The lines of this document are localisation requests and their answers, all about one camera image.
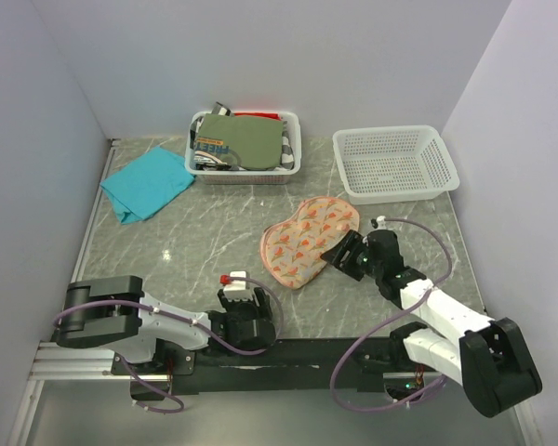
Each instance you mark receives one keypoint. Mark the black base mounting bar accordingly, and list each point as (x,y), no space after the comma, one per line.
(290,364)

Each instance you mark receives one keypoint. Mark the red garment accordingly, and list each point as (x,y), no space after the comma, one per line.
(260,114)

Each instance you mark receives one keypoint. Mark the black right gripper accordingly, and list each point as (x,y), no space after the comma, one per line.
(353,242)

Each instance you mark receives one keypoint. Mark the white empty mesh basket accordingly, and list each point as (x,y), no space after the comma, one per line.
(393,164)

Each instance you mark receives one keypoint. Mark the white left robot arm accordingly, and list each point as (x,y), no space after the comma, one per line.
(116,313)

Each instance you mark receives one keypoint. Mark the aluminium rail frame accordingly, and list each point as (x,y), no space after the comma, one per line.
(180,254)

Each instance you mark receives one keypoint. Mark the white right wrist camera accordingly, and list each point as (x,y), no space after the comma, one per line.
(379,223)

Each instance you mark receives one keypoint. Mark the green printed t-shirt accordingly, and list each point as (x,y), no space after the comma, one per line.
(247,142)

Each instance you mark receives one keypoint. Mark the teal folded cloth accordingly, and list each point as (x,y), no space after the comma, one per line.
(146,185)

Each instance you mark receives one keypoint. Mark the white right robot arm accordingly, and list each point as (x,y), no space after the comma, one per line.
(488,358)

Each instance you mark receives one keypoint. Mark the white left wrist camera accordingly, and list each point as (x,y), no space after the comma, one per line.
(235,286)

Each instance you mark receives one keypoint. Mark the black grey striped garment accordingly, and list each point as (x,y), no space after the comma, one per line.
(287,160)

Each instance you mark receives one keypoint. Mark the white clothes basket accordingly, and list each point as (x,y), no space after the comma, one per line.
(249,177)

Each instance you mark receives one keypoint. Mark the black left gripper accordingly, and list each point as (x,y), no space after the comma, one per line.
(260,310)

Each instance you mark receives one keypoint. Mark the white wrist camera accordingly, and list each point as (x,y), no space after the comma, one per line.
(235,286)
(379,223)

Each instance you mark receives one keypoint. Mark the floral pink bra laundry bag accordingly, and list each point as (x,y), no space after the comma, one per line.
(291,250)

